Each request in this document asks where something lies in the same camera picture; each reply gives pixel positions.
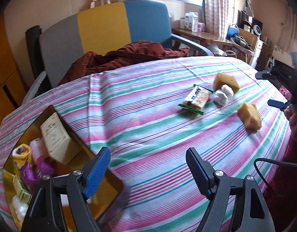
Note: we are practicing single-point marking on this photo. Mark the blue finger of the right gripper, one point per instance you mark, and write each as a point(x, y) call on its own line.
point(278, 104)

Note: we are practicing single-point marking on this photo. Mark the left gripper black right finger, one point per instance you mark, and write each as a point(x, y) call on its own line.
point(202, 172)

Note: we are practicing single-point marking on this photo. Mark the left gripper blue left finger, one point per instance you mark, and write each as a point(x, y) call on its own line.
point(94, 170)

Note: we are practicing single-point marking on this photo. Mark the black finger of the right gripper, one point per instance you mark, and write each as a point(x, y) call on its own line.
point(264, 75)

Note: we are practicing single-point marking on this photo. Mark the yellow cylinder sponge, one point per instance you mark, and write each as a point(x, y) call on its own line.
point(250, 116)

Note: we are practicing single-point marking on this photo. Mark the tan wedge sponge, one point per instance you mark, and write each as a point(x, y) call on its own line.
point(225, 79)

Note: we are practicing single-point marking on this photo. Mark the white plastic ball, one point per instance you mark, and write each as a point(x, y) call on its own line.
point(223, 95)

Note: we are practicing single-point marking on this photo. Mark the beige carton box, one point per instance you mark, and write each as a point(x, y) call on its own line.
point(60, 145)

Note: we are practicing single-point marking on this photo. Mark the purple snack packet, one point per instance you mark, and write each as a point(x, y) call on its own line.
point(43, 168)
point(29, 177)

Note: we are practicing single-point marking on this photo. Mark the small green box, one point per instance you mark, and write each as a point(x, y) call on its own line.
point(22, 192)

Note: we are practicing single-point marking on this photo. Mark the short cracker packet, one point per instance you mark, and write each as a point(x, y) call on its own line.
point(196, 100)

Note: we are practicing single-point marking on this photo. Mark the right hand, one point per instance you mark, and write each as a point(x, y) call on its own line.
point(291, 115)

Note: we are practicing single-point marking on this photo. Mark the gold tray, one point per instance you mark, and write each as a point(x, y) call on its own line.
point(111, 196)

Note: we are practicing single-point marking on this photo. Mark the wooden desk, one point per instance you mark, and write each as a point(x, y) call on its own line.
point(204, 38)

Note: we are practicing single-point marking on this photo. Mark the striped bed sheet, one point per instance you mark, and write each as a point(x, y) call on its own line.
point(134, 111)

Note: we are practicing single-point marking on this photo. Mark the white boxes on desk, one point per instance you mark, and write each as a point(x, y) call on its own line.
point(190, 22)

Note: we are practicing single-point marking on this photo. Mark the maroon jacket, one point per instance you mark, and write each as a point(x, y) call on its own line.
point(130, 54)

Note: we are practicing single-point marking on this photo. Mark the wooden wardrobe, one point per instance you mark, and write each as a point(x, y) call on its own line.
point(12, 86)

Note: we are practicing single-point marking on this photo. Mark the tricolour armchair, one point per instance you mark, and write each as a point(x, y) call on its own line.
point(101, 29)

